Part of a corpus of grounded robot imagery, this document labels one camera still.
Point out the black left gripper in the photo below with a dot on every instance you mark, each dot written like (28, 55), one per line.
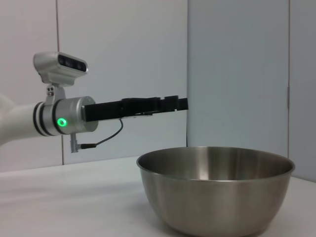
(103, 112)

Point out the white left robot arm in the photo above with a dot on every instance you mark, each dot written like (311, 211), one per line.
(19, 121)

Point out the stainless steel mixing bowl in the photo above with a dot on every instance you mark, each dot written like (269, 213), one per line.
(214, 197)

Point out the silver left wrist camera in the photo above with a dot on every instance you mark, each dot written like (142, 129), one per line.
(56, 66)

